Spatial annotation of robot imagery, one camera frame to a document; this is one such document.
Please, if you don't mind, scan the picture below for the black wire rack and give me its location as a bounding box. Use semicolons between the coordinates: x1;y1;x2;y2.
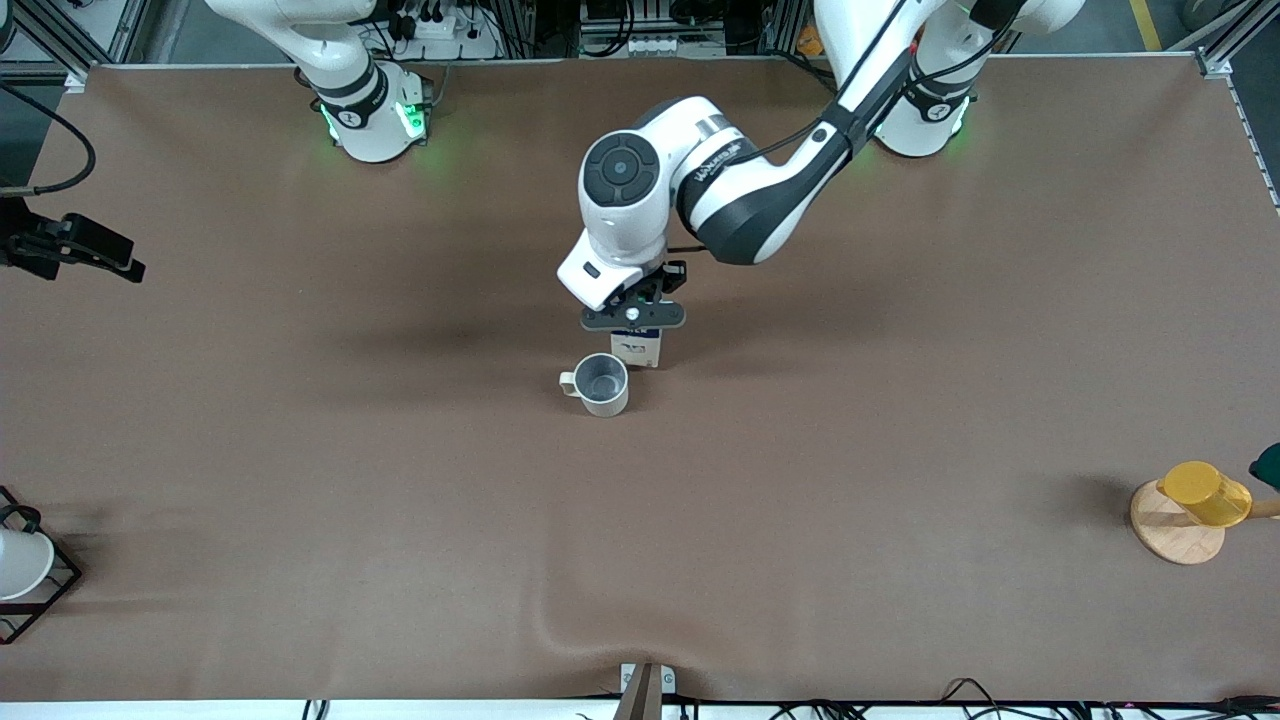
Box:
0;485;83;646

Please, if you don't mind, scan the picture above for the brown table cover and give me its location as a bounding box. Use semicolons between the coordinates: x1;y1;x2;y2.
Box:
0;57;1280;702

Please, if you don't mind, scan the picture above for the white table edge bracket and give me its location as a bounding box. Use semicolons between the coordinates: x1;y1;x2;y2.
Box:
612;662;677;720

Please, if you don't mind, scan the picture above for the white cup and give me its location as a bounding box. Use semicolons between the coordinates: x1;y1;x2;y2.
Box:
0;528;56;602

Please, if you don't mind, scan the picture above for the yellow cup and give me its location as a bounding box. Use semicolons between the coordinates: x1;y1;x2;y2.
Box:
1157;461;1253;528

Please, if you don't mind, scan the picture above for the grey ceramic cup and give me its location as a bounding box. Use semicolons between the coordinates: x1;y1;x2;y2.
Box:
558;352;631;418

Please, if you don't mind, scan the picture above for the round wooden mug stand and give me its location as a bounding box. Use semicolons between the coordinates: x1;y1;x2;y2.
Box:
1130;480;1280;567

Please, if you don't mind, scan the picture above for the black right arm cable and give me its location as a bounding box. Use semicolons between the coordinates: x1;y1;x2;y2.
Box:
0;85;98;197

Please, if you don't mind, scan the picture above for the black looped cable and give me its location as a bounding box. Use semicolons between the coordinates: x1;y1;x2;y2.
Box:
938;677;1003;720

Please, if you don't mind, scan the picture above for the white power strip with plugs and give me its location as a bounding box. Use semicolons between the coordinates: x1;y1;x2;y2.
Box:
398;5;503;61

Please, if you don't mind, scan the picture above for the blue milk carton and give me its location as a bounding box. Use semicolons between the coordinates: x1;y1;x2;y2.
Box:
610;328;664;370

